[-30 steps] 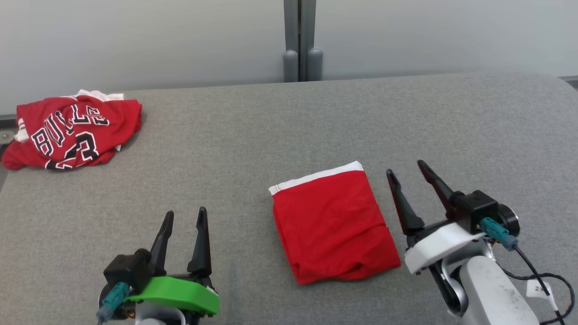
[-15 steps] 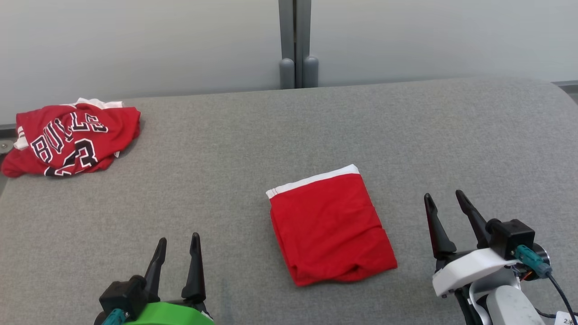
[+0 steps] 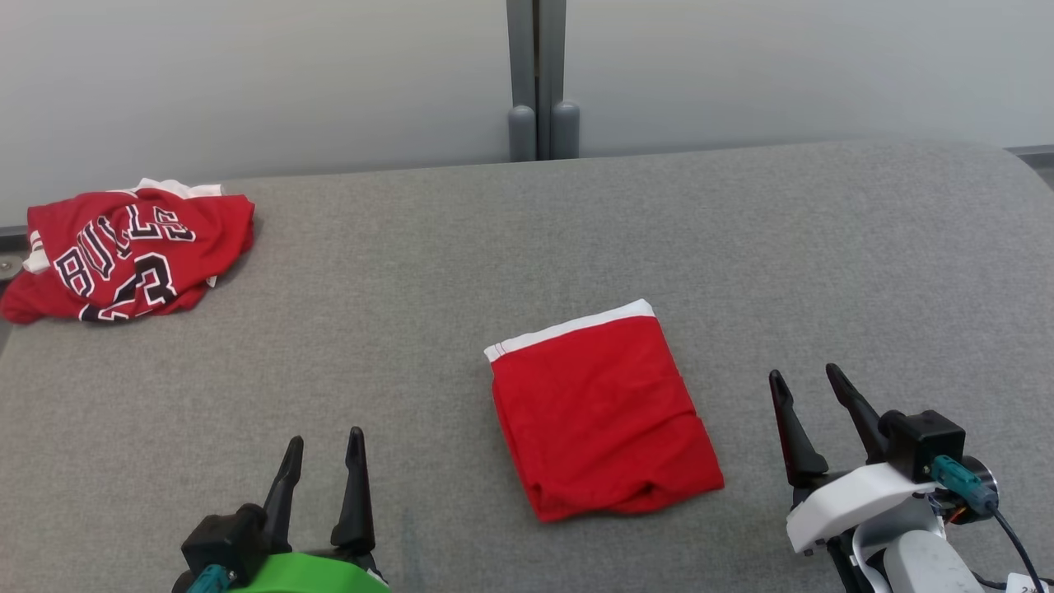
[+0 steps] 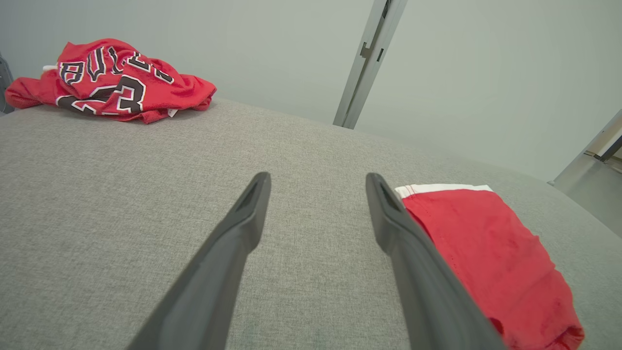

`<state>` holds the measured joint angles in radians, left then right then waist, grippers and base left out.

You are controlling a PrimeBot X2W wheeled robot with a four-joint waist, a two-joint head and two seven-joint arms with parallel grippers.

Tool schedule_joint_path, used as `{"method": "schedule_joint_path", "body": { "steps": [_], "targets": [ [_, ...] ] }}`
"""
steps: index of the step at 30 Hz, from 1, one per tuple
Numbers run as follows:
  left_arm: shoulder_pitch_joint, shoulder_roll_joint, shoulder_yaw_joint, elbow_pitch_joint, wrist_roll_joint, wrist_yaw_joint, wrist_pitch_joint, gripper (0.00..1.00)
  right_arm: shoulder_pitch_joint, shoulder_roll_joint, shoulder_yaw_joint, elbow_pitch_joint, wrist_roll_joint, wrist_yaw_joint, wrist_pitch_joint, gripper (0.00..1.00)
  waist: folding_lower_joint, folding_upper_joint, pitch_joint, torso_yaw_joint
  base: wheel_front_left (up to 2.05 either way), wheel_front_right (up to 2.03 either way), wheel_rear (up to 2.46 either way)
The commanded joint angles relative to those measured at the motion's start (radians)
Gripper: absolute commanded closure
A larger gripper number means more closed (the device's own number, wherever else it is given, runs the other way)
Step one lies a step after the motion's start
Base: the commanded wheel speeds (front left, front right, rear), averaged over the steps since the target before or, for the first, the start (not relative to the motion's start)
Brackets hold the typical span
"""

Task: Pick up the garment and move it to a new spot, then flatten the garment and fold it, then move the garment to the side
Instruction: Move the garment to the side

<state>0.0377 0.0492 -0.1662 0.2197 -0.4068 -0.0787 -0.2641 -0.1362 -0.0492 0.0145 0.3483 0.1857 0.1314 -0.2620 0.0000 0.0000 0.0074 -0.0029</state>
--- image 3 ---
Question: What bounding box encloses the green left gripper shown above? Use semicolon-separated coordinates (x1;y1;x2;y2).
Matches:
233;426;390;593

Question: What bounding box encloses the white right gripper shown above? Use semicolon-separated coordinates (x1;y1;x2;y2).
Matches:
769;363;941;555

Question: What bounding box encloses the red shorts white waistband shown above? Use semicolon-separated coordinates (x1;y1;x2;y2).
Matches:
483;299;725;523

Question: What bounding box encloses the red Bulls basketball jersey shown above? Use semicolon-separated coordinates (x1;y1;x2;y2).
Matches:
0;177;256;324

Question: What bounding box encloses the black cylindrical right gripper motor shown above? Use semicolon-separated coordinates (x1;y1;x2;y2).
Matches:
947;455;1000;521

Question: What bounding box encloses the teal-plug left camera cable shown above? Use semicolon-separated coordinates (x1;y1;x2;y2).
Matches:
185;564;236;593

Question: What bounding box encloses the teal-plug camera cable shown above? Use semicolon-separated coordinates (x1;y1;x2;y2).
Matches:
930;455;1047;593
185;564;236;593

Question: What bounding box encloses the teal-plug right camera cable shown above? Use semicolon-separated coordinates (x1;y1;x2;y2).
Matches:
930;455;1047;593

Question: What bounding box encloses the grey partition post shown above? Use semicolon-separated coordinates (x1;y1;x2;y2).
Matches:
506;0;581;162

